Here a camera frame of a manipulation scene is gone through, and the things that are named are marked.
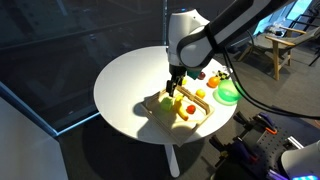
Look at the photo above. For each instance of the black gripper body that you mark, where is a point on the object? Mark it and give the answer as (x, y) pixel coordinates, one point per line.
(177, 73)

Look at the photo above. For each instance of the light green block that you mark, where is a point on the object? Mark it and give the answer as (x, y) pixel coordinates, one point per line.
(166, 104)

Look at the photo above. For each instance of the white black Franka robot arm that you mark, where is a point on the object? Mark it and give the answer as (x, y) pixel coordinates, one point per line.
(190, 36)

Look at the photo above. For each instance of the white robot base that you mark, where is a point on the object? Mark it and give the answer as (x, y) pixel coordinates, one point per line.
(300, 160)

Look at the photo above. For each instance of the slatted wooden tray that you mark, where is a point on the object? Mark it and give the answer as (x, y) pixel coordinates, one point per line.
(173, 128)

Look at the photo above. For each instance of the yellow toy lemon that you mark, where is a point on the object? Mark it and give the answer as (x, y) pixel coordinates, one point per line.
(184, 81)

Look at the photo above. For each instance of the yellow toy banana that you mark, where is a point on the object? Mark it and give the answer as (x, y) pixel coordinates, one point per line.
(180, 108)

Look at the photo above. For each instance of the dark red toy plum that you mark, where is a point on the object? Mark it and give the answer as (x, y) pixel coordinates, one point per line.
(201, 75)

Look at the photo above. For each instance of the red toy tomato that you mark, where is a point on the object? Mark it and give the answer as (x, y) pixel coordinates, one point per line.
(191, 109)

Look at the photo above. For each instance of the yellow-orange round toy fruit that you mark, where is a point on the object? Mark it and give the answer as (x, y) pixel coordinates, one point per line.
(200, 93)

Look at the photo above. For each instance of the orange toy orange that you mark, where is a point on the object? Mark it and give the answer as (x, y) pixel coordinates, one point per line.
(213, 81)

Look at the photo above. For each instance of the black white patterned cube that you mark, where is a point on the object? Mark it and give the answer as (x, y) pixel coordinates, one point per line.
(222, 74)

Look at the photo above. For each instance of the translucent green plastic bowl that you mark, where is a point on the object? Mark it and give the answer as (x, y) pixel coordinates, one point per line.
(228, 91)

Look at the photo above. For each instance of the purple clamp with orange tip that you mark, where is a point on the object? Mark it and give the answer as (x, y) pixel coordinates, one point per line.
(241, 150)

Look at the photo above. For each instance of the dark blue clamp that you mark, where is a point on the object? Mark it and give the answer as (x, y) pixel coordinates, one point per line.
(265, 121)

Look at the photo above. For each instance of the wooden armchair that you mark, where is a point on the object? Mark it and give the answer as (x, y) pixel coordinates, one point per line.
(276, 50)

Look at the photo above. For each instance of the black perforated breadboard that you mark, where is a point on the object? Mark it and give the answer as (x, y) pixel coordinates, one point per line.
(280, 143)

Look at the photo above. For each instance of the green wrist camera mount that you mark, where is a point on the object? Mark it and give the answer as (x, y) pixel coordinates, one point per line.
(193, 73)

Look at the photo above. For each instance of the white table pedestal base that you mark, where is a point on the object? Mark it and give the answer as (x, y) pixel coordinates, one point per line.
(171, 160)

